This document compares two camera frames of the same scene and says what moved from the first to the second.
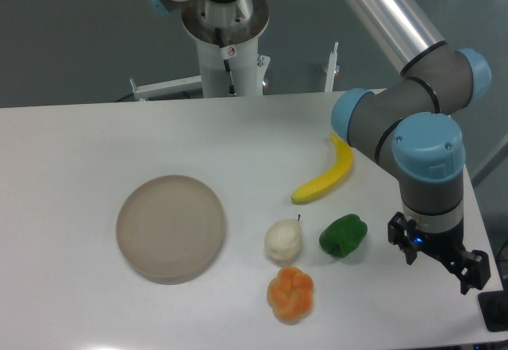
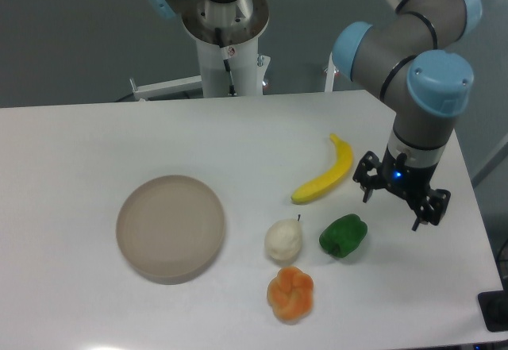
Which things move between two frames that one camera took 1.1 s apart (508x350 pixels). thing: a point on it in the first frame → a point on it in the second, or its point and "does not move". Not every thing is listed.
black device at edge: (494, 307) does not move
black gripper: (471, 268) → (406, 179)
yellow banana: (342, 166) does not move
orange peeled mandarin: (290, 294) does not move
